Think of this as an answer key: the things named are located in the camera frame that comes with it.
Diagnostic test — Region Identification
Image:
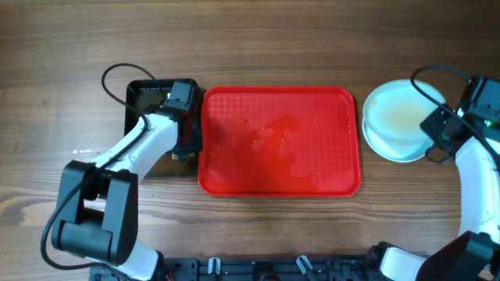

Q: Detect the white plate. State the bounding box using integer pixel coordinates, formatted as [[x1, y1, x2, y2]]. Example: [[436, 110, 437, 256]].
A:
[[362, 119, 434, 163], [362, 80, 445, 144]]

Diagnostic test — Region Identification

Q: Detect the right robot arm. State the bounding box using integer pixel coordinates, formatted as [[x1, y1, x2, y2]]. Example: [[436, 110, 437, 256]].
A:
[[377, 108, 499, 281]]

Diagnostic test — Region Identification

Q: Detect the black water tray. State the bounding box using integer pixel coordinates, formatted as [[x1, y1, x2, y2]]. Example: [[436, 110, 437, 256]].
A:
[[126, 79, 205, 177]]

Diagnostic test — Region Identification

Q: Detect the green and yellow sponge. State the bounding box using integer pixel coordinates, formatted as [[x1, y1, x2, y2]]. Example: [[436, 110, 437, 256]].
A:
[[172, 152, 196, 162]]

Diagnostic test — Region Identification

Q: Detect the left black cable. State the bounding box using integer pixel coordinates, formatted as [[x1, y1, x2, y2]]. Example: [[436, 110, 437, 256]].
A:
[[40, 62, 169, 271]]

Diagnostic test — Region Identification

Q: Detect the red plastic serving tray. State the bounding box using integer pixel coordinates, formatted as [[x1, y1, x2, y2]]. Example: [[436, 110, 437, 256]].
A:
[[198, 86, 362, 197]]

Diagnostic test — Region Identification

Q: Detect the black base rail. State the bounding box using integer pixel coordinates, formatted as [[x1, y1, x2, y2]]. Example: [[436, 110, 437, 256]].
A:
[[88, 255, 380, 281]]

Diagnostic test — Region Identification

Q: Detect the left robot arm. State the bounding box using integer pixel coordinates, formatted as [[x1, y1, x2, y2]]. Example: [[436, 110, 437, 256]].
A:
[[40, 109, 201, 280]]

